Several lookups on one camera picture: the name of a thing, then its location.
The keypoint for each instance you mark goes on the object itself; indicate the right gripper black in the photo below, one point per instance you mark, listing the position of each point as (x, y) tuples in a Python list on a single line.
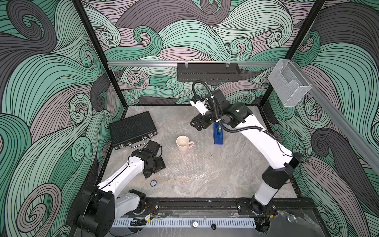
[(200, 118)]

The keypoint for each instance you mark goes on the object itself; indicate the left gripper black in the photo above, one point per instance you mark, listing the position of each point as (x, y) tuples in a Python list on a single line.
[(160, 165)]

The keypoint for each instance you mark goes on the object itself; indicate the pink ceramic mug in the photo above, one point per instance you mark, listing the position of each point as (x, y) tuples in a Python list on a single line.
[(183, 143)]

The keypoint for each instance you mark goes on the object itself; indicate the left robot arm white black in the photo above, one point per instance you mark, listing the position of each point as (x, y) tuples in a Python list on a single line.
[(101, 205)]

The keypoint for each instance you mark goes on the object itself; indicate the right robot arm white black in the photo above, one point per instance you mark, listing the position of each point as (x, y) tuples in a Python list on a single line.
[(239, 118)]

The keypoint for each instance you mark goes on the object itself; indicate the blue box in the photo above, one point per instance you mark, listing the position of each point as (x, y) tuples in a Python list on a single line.
[(218, 134)]

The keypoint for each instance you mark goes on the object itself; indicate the black ribbed case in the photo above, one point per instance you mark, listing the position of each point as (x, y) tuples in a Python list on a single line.
[(132, 130)]

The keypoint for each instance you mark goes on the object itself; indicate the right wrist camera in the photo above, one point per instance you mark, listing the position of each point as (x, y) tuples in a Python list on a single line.
[(199, 105)]

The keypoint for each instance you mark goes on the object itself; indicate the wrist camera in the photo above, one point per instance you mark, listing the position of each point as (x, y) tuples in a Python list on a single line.
[(199, 105), (152, 146)]

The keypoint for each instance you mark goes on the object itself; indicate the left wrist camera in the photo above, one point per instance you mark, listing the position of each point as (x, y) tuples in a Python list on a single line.
[(152, 146)]

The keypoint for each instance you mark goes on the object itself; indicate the black wall tray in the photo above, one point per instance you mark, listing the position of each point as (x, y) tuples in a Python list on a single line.
[(208, 72)]

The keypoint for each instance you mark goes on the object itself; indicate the white slotted cable duct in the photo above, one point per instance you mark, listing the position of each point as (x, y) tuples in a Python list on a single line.
[(189, 223)]

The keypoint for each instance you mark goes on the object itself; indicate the clear acrylic wall holder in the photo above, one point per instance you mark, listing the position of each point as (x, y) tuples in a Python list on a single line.
[(289, 82)]

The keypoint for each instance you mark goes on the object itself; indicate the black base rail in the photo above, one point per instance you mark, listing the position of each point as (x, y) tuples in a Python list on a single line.
[(244, 206)]

